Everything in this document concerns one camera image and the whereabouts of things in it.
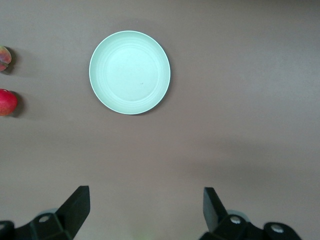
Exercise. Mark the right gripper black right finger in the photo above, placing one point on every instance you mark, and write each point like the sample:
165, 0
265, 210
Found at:
215, 215

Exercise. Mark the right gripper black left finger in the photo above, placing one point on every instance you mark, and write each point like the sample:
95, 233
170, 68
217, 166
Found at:
72, 212

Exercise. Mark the red round fruit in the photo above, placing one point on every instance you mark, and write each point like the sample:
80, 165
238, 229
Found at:
6, 102

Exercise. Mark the yellow pink peach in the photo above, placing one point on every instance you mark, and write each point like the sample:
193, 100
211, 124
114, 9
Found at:
3, 57

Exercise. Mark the brown table cover cloth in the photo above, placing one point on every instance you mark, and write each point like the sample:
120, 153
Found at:
225, 125

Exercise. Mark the light green round plate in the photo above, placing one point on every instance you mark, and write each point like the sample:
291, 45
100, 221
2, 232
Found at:
130, 72

